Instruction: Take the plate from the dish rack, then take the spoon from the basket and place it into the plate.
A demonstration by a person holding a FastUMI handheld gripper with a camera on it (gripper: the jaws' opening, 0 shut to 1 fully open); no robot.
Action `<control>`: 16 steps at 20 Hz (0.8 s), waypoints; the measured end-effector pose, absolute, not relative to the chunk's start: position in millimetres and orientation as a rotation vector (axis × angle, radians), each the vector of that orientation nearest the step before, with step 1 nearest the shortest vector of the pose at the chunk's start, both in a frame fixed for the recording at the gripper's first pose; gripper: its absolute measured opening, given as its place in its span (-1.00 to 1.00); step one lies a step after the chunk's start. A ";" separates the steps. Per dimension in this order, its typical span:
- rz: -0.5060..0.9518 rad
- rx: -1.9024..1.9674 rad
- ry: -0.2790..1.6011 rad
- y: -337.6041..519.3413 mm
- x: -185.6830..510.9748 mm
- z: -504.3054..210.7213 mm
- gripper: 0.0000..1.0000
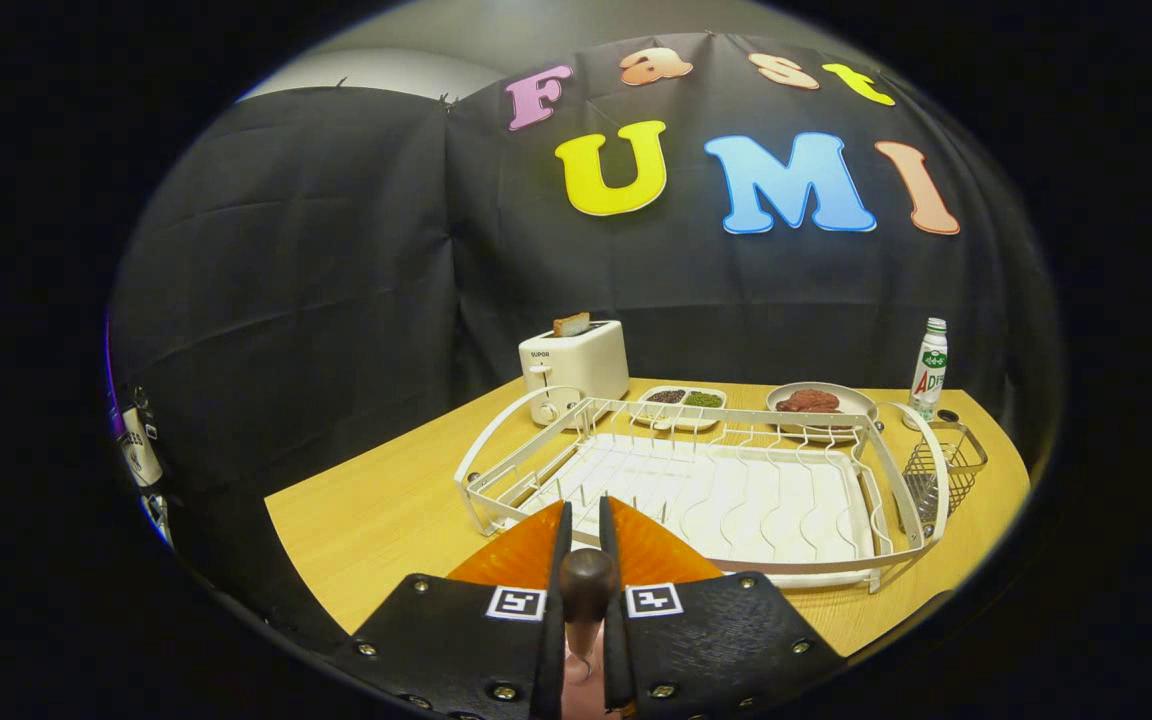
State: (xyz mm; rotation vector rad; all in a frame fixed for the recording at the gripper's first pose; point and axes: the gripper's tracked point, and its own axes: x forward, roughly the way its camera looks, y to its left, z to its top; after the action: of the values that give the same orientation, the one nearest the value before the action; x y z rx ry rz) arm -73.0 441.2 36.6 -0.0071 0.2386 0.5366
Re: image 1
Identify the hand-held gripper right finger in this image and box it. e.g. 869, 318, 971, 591
598, 497, 847, 720

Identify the white labelled object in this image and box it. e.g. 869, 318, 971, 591
119, 405, 165, 489

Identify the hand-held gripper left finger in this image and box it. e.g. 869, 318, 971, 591
331, 500, 574, 720

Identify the white toaster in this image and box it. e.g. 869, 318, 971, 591
518, 320, 631, 429

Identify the beige round plate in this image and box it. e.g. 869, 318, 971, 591
765, 382, 879, 441

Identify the metal wire basket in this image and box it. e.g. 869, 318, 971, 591
902, 420, 989, 526

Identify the brown wooden spoon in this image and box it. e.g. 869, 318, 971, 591
558, 548, 622, 720

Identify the white drink bottle green label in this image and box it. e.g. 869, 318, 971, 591
908, 318, 949, 421

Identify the black backdrop cloth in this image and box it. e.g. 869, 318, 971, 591
106, 30, 1057, 641

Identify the white wire dish rack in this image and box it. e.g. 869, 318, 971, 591
454, 386, 951, 595

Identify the white divided tray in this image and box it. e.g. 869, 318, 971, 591
636, 386, 727, 433

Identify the white drip tray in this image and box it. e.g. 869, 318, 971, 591
521, 432, 882, 591

